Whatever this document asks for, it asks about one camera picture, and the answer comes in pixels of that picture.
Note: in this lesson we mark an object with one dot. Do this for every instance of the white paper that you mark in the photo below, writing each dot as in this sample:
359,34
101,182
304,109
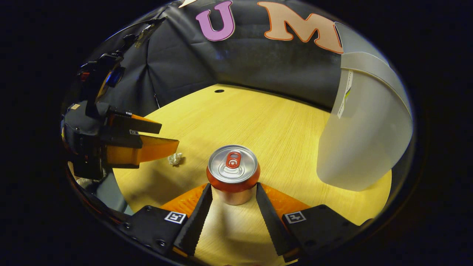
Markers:
175,159

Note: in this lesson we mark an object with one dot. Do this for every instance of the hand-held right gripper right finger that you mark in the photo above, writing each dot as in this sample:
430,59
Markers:
271,221

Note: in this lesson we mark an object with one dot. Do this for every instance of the red pop can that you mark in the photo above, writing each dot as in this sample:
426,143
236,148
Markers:
232,166

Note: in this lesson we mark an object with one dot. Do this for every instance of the white desktop garbage bin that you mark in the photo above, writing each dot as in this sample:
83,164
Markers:
362,129

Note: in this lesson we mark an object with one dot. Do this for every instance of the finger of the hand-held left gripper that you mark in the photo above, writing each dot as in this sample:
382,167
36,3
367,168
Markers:
147,149
140,125

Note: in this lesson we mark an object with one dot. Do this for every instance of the black backdrop cloth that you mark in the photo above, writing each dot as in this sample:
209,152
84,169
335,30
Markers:
251,62

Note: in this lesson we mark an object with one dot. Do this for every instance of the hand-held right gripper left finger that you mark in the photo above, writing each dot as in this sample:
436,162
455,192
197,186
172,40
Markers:
197,221

